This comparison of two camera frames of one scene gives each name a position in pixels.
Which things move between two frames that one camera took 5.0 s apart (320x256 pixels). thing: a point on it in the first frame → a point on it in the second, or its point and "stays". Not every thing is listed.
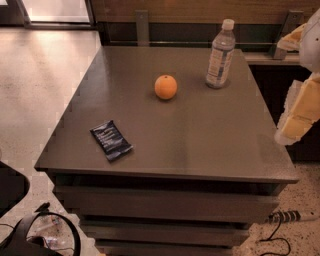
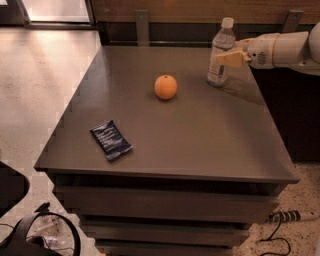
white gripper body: [312, 45] → [260, 53]
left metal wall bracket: [142, 28] stays
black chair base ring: [19, 244] stays
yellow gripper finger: [301, 110] → [233, 59]
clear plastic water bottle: [221, 56] stays
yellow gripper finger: [293, 41] → [242, 45]
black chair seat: [14, 185] stays
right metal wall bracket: [292, 20] stays
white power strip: [284, 216] stays
